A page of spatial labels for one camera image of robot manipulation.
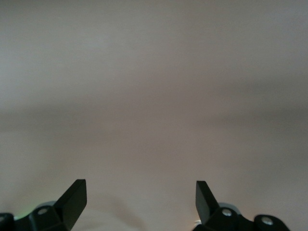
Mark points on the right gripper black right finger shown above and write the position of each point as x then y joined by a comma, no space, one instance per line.
207,207

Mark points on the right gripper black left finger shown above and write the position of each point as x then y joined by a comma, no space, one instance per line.
69,207

